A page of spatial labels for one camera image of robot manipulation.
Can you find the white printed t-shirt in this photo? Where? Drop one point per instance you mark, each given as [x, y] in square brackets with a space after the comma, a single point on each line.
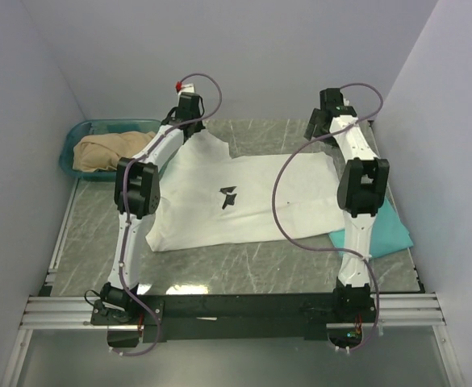
[210, 198]

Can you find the teal plastic basket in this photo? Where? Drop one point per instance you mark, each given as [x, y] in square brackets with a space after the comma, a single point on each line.
[99, 127]

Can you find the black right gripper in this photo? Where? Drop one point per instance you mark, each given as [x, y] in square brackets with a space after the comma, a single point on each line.
[314, 121]

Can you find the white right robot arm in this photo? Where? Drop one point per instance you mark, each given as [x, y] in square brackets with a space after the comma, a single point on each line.
[362, 188]

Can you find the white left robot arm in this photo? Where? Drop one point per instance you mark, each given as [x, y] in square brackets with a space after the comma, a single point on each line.
[137, 195]

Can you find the aluminium rail frame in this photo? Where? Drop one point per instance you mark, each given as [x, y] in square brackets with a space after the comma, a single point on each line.
[73, 313]

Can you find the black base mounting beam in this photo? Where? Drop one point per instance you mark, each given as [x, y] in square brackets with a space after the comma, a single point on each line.
[233, 316]

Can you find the beige t-shirt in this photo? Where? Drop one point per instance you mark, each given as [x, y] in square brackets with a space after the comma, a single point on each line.
[103, 152]

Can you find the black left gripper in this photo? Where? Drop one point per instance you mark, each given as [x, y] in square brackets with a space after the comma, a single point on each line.
[200, 126]

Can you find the folded teal t-shirt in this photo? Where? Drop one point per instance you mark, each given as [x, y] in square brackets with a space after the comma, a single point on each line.
[389, 234]

